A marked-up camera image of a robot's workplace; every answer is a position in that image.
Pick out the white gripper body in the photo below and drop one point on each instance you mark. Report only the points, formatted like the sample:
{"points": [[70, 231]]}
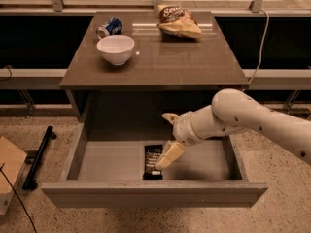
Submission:
{"points": [[182, 129]]}

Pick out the white ceramic bowl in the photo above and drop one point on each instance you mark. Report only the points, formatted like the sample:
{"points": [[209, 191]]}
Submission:
{"points": [[116, 49]]}

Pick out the yellow brown chip bag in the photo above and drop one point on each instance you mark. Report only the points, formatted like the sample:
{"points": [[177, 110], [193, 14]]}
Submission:
{"points": [[179, 22]]}

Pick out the grey counter cabinet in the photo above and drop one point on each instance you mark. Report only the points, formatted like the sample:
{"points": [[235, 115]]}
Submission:
{"points": [[159, 61]]}

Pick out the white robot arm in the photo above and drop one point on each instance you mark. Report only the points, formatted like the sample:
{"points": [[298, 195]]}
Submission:
{"points": [[232, 110]]}

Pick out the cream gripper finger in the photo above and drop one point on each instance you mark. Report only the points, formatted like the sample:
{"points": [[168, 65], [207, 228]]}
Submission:
{"points": [[171, 152], [170, 117]]}

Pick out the black rxbar chocolate bar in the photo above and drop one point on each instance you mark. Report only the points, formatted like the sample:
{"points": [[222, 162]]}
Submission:
{"points": [[152, 154]]}

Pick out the wooden box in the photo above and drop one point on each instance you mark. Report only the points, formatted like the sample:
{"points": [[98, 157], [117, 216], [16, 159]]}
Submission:
{"points": [[12, 160]]}

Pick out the open grey top drawer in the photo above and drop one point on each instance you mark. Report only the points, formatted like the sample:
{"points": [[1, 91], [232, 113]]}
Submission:
{"points": [[106, 163]]}

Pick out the blue soda can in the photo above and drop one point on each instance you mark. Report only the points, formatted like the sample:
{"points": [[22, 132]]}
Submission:
{"points": [[111, 27]]}

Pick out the black metal bar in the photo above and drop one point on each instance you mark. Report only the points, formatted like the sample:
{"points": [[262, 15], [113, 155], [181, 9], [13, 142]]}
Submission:
{"points": [[30, 183]]}

